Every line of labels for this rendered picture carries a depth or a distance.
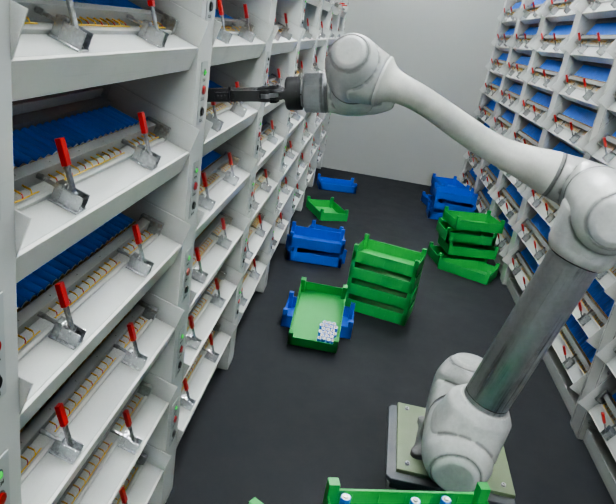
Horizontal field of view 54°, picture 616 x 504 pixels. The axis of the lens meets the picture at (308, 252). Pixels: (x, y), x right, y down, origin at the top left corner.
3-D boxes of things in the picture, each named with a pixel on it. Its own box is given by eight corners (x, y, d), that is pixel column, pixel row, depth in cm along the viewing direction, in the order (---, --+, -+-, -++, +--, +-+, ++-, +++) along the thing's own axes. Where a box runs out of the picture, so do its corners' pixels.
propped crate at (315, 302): (336, 353, 240) (338, 342, 235) (287, 344, 242) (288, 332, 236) (345, 296, 261) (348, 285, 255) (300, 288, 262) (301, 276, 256)
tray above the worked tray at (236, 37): (259, 57, 179) (280, 13, 174) (203, 67, 122) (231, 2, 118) (199, 23, 178) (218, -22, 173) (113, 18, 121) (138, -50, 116)
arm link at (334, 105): (330, 77, 142) (325, 56, 129) (396, 76, 140) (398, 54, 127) (329, 122, 142) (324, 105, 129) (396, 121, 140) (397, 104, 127)
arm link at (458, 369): (483, 421, 165) (504, 352, 157) (482, 462, 148) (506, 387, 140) (424, 404, 168) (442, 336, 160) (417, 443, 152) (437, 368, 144)
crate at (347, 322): (352, 318, 272) (355, 302, 269) (350, 339, 253) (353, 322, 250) (287, 306, 274) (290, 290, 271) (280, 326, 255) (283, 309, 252)
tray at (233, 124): (252, 123, 186) (265, 96, 183) (195, 162, 129) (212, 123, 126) (194, 92, 185) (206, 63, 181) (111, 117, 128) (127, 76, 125)
